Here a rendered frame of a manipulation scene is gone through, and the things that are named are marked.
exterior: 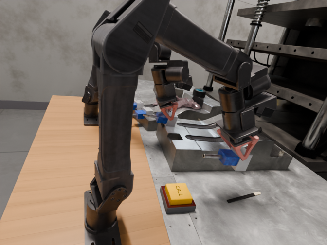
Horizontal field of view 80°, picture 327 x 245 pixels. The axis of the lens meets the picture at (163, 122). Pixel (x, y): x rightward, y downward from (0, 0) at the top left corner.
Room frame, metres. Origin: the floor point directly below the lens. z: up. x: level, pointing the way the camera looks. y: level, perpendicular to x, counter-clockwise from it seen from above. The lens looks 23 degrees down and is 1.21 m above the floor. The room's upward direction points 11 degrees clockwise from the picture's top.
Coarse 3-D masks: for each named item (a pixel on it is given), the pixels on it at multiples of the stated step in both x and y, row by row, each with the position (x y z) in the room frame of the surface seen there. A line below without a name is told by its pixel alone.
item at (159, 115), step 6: (144, 114) 0.69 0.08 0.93; (150, 114) 0.71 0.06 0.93; (156, 114) 0.72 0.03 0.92; (162, 114) 0.72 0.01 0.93; (168, 114) 0.71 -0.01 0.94; (156, 120) 0.70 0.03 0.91; (162, 120) 0.70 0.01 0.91; (168, 120) 0.70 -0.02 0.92; (174, 120) 0.71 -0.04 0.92; (174, 126) 0.71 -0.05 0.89
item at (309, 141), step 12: (228, 0) 2.01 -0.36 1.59; (228, 12) 1.99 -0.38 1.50; (228, 24) 2.00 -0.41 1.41; (276, 60) 2.20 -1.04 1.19; (324, 108) 0.91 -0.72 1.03; (324, 120) 0.89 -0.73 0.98; (312, 132) 0.90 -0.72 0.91; (324, 132) 0.89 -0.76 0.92; (300, 144) 0.92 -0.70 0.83; (312, 144) 0.89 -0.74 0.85; (312, 156) 0.87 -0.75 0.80
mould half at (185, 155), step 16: (160, 128) 0.74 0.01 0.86; (176, 128) 0.70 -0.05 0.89; (192, 128) 0.74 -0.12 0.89; (160, 144) 0.70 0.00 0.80; (176, 144) 0.57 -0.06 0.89; (192, 144) 0.59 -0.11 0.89; (208, 144) 0.62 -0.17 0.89; (224, 144) 0.65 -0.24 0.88; (256, 144) 0.63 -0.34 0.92; (272, 144) 0.66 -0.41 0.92; (176, 160) 0.55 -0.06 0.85; (192, 160) 0.56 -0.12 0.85; (208, 160) 0.58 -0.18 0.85; (256, 160) 0.64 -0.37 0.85; (272, 160) 0.67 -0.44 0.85; (288, 160) 0.69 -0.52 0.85
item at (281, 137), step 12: (216, 96) 1.82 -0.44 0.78; (264, 132) 1.12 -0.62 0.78; (276, 132) 1.15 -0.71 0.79; (288, 132) 1.19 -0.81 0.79; (300, 132) 1.24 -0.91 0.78; (276, 144) 1.01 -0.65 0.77; (288, 144) 1.00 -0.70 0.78; (300, 156) 0.88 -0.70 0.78; (324, 156) 0.93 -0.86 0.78; (312, 168) 0.85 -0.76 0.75; (324, 168) 0.87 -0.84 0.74
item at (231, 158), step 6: (222, 150) 0.49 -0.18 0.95; (228, 150) 0.49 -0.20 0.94; (234, 150) 0.49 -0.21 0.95; (240, 150) 0.49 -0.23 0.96; (204, 156) 0.45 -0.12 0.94; (210, 156) 0.46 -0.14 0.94; (216, 156) 0.46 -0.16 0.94; (222, 156) 0.47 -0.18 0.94; (228, 156) 0.46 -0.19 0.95; (234, 156) 0.47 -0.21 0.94; (222, 162) 0.46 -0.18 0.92; (228, 162) 0.46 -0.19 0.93; (234, 162) 0.46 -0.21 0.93; (240, 162) 0.46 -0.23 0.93; (246, 162) 0.47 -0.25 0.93; (234, 168) 0.47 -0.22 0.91; (240, 168) 0.47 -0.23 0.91; (246, 168) 0.47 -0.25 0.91
